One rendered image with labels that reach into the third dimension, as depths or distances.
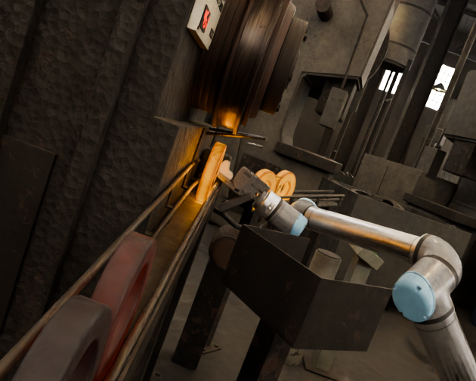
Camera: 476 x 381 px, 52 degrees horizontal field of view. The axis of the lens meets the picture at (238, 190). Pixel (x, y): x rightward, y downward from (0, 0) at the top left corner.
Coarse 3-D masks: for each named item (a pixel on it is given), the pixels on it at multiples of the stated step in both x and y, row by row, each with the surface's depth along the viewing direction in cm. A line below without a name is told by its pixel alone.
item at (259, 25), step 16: (256, 0) 123; (272, 0) 124; (256, 16) 122; (272, 16) 121; (256, 32) 122; (240, 48) 123; (256, 48) 122; (240, 64) 124; (256, 64) 122; (240, 80) 125; (224, 96) 129; (240, 96) 128; (224, 112) 134; (240, 112) 130
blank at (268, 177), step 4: (260, 172) 193; (264, 172) 193; (268, 172) 194; (272, 172) 196; (260, 176) 191; (264, 176) 193; (268, 176) 195; (272, 176) 197; (264, 180) 194; (268, 180) 196; (272, 180) 198; (276, 180) 201; (268, 184) 199; (272, 184) 200; (276, 184) 202; (272, 188) 201
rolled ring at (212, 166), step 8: (216, 144) 144; (224, 144) 147; (216, 152) 142; (224, 152) 153; (208, 160) 140; (216, 160) 141; (208, 168) 140; (216, 168) 140; (208, 176) 140; (216, 176) 157; (200, 184) 141; (208, 184) 141; (200, 192) 143; (208, 192) 142
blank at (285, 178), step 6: (282, 174) 205; (288, 174) 206; (282, 180) 204; (288, 180) 208; (294, 180) 212; (276, 186) 203; (282, 186) 206; (288, 186) 212; (294, 186) 214; (276, 192) 204; (282, 192) 213; (288, 192) 212; (288, 198) 214
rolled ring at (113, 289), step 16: (128, 240) 57; (144, 240) 59; (112, 256) 55; (128, 256) 55; (144, 256) 57; (112, 272) 53; (128, 272) 54; (144, 272) 65; (96, 288) 52; (112, 288) 52; (128, 288) 53; (144, 288) 69; (112, 304) 52; (128, 304) 67; (112, 320) 52; (128, 320) 66; (112, 336) 54; (112, 352) 61
